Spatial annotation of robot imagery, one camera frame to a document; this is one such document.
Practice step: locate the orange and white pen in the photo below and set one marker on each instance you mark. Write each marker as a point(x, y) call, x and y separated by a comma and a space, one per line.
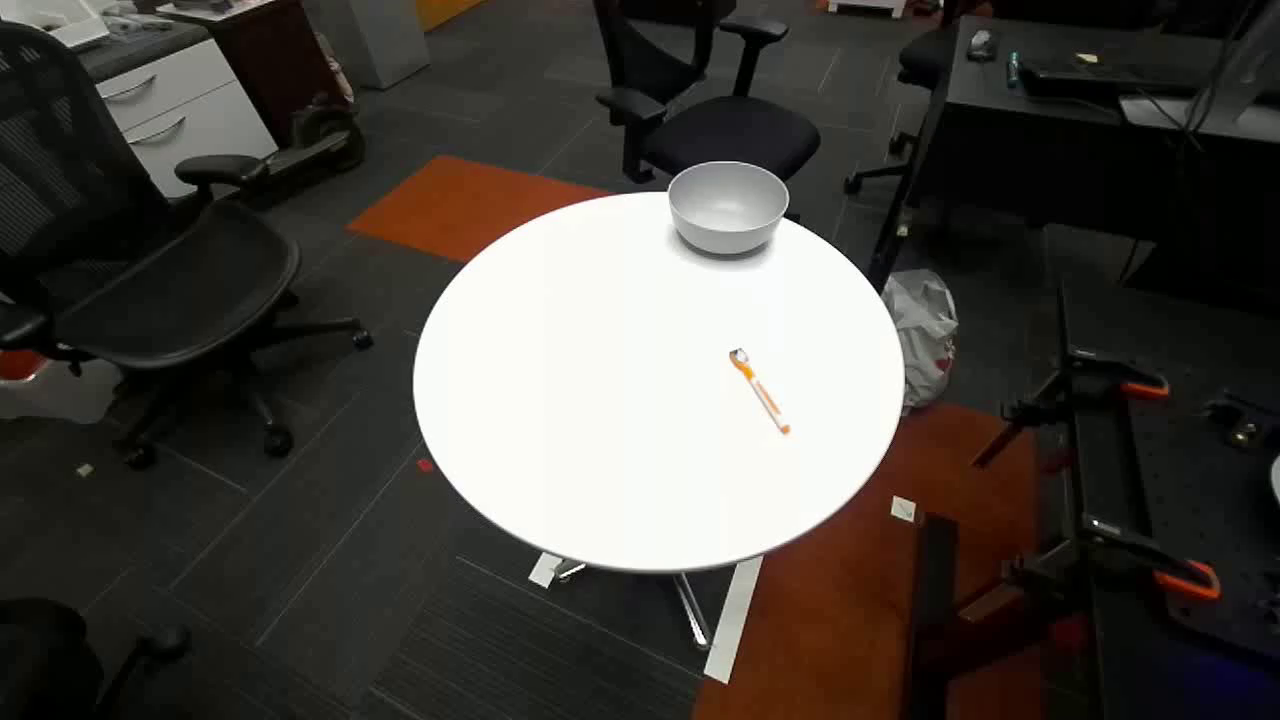
point(739, 357)

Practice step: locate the round white table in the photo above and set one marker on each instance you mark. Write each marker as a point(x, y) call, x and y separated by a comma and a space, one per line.
point(574, 384)

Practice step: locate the grey bowl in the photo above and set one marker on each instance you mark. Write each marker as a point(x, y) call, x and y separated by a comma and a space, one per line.
point(726, 207)

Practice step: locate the black padded office chair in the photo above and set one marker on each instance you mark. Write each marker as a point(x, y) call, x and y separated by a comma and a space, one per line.
point(739, 126)

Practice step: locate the white plastic bag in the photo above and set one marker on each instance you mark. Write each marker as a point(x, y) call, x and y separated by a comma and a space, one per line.
point(925, 320)

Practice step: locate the black scooter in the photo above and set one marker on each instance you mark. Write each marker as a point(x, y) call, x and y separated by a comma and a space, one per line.
point(317, 140)

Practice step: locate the black robot mounting stand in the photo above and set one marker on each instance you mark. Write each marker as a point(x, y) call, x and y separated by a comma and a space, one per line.
point(1180, 472)

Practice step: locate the white drawer cabinet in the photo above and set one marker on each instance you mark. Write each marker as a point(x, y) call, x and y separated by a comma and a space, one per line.
point(173, 96)

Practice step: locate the black mesh office chair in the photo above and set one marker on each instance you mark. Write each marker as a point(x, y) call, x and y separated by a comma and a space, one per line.
point(98, 266)

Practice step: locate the black desk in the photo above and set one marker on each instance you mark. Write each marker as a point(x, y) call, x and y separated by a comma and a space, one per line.
point(1132, 132)

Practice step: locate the black chair bottom left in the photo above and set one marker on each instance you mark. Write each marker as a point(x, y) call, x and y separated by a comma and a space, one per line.
point(48, 665)

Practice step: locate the upper orange-handled clamp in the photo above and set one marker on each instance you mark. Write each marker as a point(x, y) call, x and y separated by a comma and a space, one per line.
point(1070, 384)

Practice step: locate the orange-handled clamp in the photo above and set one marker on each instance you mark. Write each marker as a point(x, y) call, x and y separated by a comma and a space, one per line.
point(1070, 384)
point(1103, 545)

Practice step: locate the lower orange-handled clamp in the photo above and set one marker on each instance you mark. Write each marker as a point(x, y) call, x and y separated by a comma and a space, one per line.
point(1103, 545)

